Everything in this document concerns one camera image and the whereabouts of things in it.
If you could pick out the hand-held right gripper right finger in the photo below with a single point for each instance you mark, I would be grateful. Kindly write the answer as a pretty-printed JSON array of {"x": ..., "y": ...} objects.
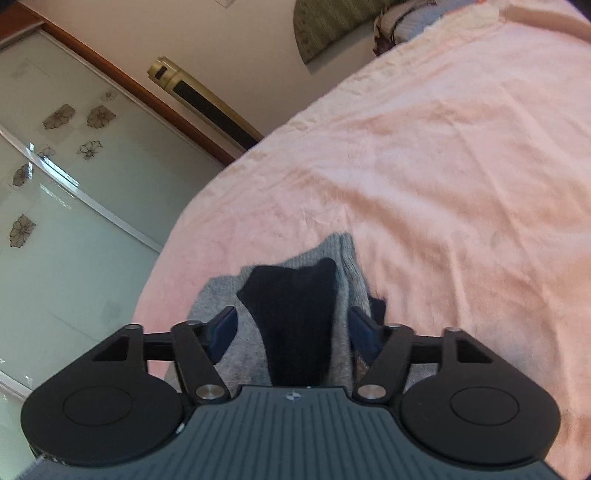
[{"x": 364, "y": 333}]

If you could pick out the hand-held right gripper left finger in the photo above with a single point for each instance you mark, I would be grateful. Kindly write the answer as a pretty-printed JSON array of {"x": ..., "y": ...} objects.
[{"x": 225, "y": 330}]

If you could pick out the grey and navy knit sweater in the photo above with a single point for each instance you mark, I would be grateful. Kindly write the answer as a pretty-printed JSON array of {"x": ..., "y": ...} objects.
[{"x": 300, "y": 314}]

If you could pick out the pink bed sheet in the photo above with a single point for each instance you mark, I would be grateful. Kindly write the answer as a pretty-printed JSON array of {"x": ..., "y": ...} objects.
[{"x": 438, "y": 184}]

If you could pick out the gold tower fan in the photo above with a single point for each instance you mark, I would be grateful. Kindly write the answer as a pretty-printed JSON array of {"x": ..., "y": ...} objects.
[{"x": 207, "y": 104}]

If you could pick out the group of flower stickers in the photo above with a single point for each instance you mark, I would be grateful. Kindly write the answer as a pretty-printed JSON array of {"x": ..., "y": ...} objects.
[{"x": 60, "y": 115}]

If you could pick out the green padded headboard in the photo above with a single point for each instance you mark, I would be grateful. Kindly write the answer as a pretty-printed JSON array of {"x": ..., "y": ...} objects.
[{"x": 332, "y": 27}]

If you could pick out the patterned pillow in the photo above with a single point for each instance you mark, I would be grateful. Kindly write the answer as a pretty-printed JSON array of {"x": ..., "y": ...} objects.
[{"x": 406, "y": 21}]

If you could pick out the brown wooden wardrobe frame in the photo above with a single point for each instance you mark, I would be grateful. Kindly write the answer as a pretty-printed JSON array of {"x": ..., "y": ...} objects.
[{"x": 138, "y": 92}]

